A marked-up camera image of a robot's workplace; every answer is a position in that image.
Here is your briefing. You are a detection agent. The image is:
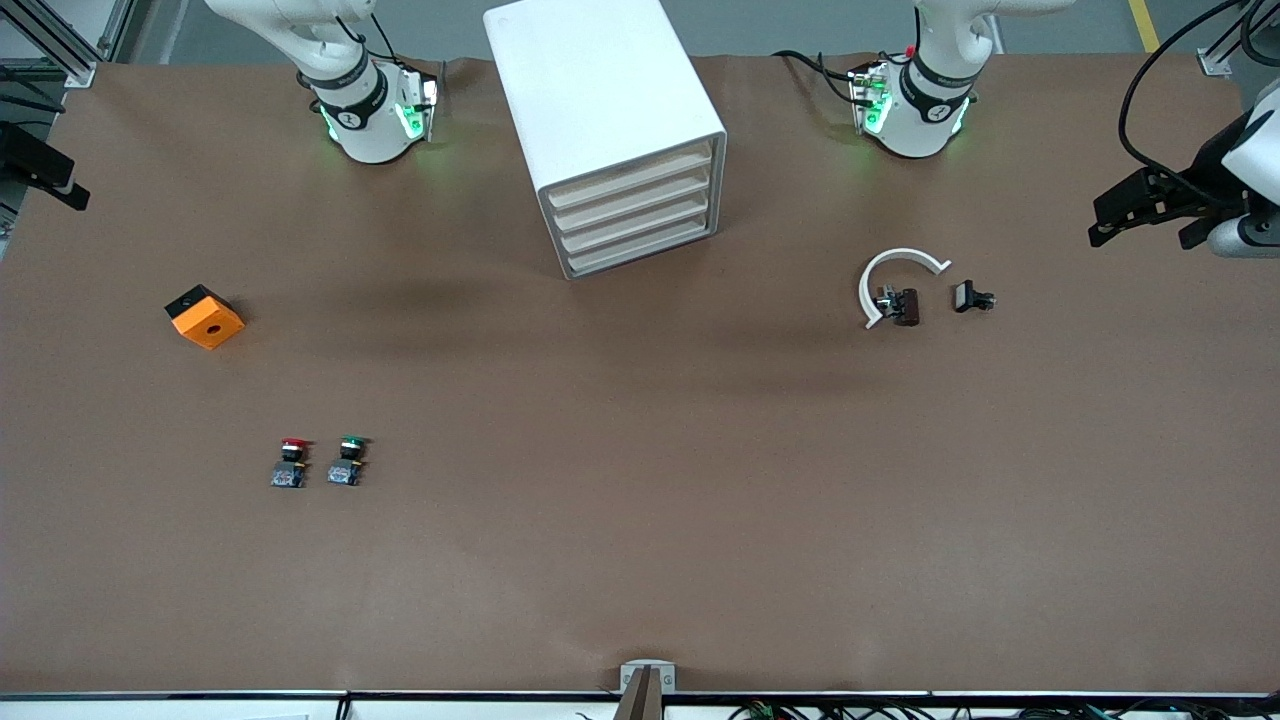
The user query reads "red push button switch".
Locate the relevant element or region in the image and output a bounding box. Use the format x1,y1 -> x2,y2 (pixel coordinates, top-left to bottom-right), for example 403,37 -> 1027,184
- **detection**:
271,437 -> 311,490

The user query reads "cream plastic drawer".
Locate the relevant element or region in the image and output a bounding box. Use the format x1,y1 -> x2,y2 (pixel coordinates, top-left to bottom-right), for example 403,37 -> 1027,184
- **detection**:
551,165 -> 716,234
546,142 -> 715,213
558,188 -> 717,255
565,210 -> 719,278

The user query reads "white drawer cabinet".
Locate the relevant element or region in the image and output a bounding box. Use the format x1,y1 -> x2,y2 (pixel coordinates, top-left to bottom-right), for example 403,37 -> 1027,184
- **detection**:
484,0 -> 728,281

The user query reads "orange box with hole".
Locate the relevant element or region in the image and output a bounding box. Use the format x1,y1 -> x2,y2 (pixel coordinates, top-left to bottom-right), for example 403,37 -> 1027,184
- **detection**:
165,284 -> 246,351

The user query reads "brown table cover sheet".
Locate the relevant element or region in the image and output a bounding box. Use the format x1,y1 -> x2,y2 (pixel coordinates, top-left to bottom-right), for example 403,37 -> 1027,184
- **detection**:
0,52 -> 1280,696

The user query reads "aluminium frame post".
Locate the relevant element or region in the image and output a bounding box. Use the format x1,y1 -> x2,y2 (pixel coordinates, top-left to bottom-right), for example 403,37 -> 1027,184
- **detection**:
0,0 -> 101,89
1197,0 -> 1280,79

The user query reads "white curved plastic ring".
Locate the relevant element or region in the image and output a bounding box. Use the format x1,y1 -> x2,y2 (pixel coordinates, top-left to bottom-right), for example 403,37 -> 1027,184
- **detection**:
858,248 -> 953,331

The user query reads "black right arm base cable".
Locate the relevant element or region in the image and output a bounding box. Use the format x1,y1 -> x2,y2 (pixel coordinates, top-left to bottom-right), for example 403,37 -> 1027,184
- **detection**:
335,12 -> 446,111

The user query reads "black arm base cable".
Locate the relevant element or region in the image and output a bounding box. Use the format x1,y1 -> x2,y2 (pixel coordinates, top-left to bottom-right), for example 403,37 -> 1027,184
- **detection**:
335,12 -> 446,111
772,48 -> 863,106

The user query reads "black left arm base cable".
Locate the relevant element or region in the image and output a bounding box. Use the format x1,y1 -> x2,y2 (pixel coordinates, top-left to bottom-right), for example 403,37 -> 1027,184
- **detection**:
772,48 -> 863,106

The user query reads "green push button switch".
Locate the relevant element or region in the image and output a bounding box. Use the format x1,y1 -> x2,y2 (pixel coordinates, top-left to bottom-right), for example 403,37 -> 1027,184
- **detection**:
327,435 -> 369,488

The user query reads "white table edge rail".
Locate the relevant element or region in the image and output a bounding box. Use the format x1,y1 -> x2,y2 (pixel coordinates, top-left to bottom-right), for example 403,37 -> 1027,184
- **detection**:
0,690 -> 1280,720

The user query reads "cable bundle below table edge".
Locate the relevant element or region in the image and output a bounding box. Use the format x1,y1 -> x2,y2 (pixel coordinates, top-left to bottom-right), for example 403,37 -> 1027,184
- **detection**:
725,700 -> 1280,720

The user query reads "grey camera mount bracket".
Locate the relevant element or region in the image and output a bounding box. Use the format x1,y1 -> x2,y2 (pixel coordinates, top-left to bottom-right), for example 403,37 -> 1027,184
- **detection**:
612,660 -> 677,720

